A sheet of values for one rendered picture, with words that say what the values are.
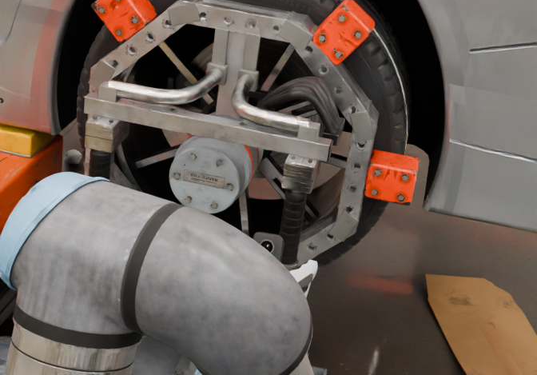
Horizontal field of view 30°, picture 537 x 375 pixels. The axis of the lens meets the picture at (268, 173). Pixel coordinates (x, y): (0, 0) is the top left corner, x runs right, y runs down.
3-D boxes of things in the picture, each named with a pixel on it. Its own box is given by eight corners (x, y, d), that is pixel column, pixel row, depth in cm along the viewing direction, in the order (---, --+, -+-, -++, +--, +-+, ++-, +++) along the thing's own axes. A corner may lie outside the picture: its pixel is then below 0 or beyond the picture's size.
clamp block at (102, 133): (129, 135, 176) (131, 107, 174) (112, 154, 168) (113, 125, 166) (101, 129, 177) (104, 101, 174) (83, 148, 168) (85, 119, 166)
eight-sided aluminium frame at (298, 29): (347, 290, 201) (395, 29, 179) (342, 306, 195) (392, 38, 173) (89, 234, 208) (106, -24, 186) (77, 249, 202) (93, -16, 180)
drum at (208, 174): (262, 179, 196) (272, 112, 190) (237, 225, 176) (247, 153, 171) (192, 165, 197) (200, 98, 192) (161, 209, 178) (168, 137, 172)
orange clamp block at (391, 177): (366, 181, 192) (412, 190, 191) (362, 197, 185) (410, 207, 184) (372, 148, 190) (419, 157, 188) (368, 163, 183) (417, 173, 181)
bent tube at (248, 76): (332, 105, 180) (341, 49, 176) (316, 143, 163) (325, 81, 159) (237, 87, 183) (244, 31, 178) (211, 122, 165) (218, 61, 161)
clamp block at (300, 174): (319, 173, 171) (324, 145, 169) (310, 195, 163) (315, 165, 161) (290, 168, 172) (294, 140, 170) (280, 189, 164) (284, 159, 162)
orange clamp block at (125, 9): (160, 14, 188) (130, -25, 186) (147, 25, 181) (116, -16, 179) (133, 35, 191) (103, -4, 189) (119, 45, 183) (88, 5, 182)
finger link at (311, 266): (310, 287, 161) (275, 307, 154) (316, 255, 158) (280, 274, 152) (325, 295, 159) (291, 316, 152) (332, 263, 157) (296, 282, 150)
